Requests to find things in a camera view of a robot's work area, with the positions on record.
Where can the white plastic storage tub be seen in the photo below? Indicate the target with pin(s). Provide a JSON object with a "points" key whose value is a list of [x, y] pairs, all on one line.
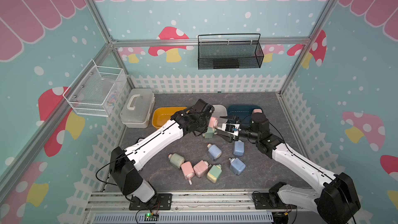
{"points": [[219, 111]]}

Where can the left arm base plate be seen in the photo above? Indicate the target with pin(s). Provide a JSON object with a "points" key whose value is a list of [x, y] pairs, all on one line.
{"points": [[157, 202]]}

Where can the dark teal storage tub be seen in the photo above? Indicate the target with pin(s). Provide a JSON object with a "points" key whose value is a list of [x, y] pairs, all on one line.
{"points": [[243, 111]]}

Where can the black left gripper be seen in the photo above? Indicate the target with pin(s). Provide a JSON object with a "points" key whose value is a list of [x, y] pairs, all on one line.
{"points": [[203, 128]]}

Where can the yellow plastic storage tub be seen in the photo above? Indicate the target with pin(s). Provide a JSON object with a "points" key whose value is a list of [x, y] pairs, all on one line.
{"points": [[163, 114]]}

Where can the green circuit board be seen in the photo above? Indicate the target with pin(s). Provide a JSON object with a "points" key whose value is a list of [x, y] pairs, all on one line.
{"points": [[151, 217]]}

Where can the black wire mesh basket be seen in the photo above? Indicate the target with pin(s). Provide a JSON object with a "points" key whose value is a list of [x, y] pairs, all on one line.
{"points": [[229, 51]]}

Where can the pale green round sharpener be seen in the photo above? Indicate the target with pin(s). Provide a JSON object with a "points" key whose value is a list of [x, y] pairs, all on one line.
{"points": [[176, 160]]}

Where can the blue sharpener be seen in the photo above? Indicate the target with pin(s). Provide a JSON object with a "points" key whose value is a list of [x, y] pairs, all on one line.
{"points": [[214, 151], [239, 148], [236, 166]]}

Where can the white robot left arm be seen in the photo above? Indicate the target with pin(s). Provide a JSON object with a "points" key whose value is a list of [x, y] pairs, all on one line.
{"points": [[125, 164]]}

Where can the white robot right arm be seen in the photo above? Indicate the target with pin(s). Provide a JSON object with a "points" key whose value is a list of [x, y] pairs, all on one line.
{"points": [[332, 196]]}

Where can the green sharpener lower centre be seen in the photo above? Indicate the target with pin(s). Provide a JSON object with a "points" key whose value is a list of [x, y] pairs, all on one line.
{"points": [[214, 173]]}

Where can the pink sharpener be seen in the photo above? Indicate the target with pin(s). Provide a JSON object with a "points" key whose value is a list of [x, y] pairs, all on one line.
{"points": [[188, 171], [201, 168], [213, 123], [257, 110]]}

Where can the blue sharpener centre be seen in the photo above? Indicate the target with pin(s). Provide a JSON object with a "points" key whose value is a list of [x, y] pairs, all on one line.
{"points": [[214, 151]]}

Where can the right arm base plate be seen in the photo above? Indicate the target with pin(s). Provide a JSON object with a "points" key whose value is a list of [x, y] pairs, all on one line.
{"points": [[264, 200]]}

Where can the white lidded plastic case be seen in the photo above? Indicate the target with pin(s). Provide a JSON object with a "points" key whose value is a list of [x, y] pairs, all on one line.
{"points": [[138, 108]]}

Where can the blue sharpener upper right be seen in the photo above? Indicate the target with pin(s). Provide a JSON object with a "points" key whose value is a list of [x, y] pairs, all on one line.
{"points": [[239, 148]]}

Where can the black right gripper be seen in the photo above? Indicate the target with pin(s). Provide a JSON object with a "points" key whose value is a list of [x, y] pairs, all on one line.
{"points": [[235, 138]]}

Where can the blue sharpener lower right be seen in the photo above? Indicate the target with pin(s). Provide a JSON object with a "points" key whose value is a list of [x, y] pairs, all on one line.
{"points": [[236, 166]]}

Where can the white wire wall basket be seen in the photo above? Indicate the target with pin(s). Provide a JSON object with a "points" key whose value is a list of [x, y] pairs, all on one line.
{"points": [[96, 90]]}

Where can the green sharpener near tubs left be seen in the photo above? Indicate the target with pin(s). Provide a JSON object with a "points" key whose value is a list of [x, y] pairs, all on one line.
{"points": [[209, 133]]}

